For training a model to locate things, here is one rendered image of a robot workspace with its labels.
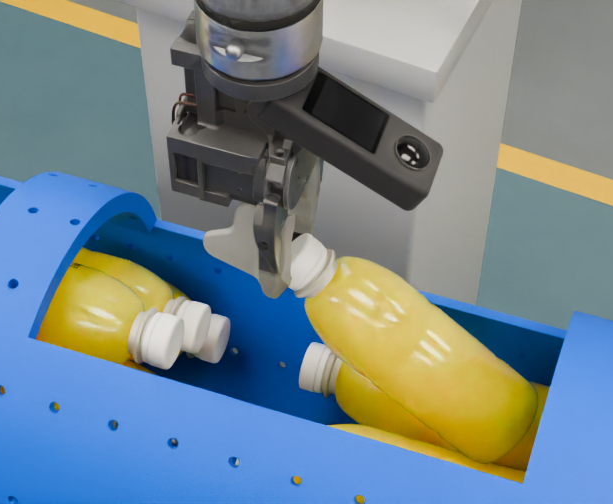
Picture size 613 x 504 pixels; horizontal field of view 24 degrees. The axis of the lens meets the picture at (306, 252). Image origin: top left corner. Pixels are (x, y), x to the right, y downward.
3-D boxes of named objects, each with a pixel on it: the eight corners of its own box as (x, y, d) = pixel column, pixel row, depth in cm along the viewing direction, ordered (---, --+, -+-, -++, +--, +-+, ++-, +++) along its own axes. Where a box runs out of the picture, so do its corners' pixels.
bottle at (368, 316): (513, 457, 103) (316, 301, 97) (454, 467, 108) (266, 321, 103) (549, 376, 106) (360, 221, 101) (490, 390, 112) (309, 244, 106)
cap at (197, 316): (162, 353, 111) (183, 360, 110) (168, 307, 109) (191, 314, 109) (180, 335, 114) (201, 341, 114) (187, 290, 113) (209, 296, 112)
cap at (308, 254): (317, 289, 99) (297, 274, 99) (289, 301, 103) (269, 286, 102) (341, 246, 101) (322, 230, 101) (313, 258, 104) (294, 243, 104)
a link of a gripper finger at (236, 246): (211, 276, 103) (213, 174, 97) (290, 298, 101) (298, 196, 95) (194, 304, 100) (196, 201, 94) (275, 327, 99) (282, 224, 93)
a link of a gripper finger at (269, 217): (270, 238, 99) (276, 136, 93) (295, 245, 98) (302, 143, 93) (246, 281, 95) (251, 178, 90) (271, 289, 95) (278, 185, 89)
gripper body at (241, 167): (213, 121, 99) (204, -15, 90) (333, 152, 98) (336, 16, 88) (170, 201, 95) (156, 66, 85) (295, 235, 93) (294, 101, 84)
